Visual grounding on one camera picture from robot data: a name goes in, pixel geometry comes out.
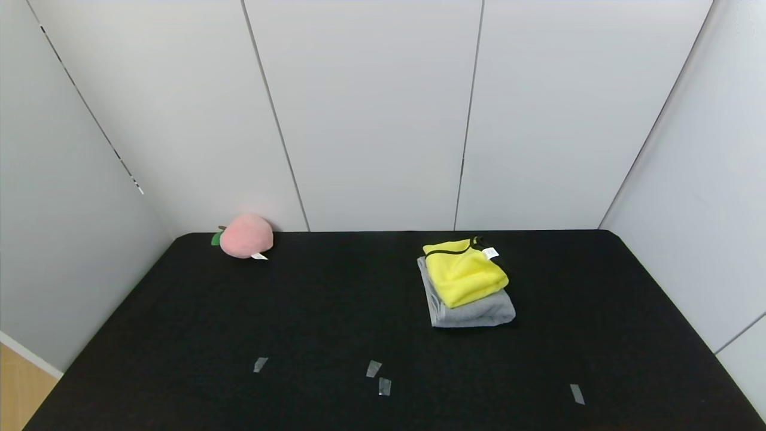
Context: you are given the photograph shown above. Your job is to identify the yellow towel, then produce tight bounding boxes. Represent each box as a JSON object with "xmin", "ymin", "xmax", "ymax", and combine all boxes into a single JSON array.
[{"xmin": 422, "ymin": 237, "xmax": 510, "ymax": 309}]

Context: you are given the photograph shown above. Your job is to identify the grey towel with orange pattern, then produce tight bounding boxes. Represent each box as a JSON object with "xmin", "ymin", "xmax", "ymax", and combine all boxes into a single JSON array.
[{"xmin": 417, "ymin": 256, "xmax": 517, "ymax": 329}]

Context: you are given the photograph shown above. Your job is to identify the pink plush peach toy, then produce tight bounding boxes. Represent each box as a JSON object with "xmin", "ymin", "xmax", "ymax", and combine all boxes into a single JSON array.
[{"xmin": 210, "ymin": 213, "xmax": 275, "ymax": 261}]

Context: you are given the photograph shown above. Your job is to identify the black fabric table cover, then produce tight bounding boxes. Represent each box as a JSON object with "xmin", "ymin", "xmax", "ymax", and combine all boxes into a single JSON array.
[{"xmin": 23, "ymin": 230, "xmax": 766, "ymax": 431}]

